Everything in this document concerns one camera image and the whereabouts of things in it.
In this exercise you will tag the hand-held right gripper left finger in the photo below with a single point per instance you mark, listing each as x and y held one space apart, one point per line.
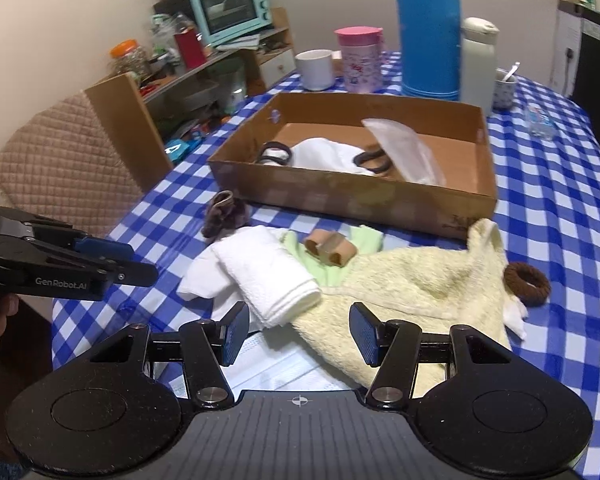
235 334

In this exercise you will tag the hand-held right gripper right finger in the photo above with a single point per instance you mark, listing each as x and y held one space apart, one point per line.
363 335

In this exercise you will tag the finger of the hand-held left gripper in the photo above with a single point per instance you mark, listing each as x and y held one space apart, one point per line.
140 274
102 249

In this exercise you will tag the white towel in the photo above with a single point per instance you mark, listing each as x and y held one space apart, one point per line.
270 280

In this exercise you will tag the yellow towel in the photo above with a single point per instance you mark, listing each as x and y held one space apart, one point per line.
405 285

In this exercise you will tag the beige fabric band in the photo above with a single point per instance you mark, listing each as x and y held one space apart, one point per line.
330 251

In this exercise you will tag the brown cardboard box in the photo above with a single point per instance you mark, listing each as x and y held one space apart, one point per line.
330 195

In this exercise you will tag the brown scrunchie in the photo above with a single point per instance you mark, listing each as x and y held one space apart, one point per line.
540 290

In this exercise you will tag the white face mask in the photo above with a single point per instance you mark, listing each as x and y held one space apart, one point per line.
280 370

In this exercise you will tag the thin white cloth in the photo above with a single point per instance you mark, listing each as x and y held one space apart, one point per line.
200 280

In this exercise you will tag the light green cloth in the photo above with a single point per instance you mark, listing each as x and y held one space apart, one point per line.
365 240

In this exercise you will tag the dark brown plush bootie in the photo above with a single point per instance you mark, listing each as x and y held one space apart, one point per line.
230 215

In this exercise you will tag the chair with quilted cover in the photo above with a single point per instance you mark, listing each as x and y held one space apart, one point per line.
55 150

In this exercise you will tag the blue snack packet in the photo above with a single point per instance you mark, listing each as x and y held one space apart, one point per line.
180 150

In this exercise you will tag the wooden shelf unit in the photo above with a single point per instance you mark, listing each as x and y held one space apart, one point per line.
110 110

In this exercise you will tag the small white cloth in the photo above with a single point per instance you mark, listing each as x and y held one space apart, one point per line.
515 317

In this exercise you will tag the orange lidded clear jar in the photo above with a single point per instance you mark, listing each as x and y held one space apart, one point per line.
130 65

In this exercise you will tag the clear plastic bag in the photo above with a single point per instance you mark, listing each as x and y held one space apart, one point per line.
405 150

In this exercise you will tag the red box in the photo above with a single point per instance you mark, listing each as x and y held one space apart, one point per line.
189 50

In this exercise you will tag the blue checked tablecloth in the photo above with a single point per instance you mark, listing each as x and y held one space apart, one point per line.
555 210

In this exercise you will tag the stack of papers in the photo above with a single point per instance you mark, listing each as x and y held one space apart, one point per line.
237 43

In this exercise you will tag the white drawer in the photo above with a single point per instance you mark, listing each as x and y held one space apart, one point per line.
277 66

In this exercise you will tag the white ceramic mug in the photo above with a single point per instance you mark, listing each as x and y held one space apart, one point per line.
316 72

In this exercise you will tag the pink lidded cartoon cup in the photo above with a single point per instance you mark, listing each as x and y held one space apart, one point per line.
360 67

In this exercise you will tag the teal toaster oven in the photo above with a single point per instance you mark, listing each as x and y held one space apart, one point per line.
225 10

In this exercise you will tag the small patterned cup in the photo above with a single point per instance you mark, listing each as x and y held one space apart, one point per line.
504 96

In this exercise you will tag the clear plastic tissue packet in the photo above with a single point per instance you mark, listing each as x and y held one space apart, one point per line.
542 122

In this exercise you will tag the white insulated bottle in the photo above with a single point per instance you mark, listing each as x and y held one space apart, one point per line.
477 75

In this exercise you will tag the metal spoon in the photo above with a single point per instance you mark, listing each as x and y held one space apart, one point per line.
511 71

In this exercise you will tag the blue thermos flask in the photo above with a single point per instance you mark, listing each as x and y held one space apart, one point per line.
425 35

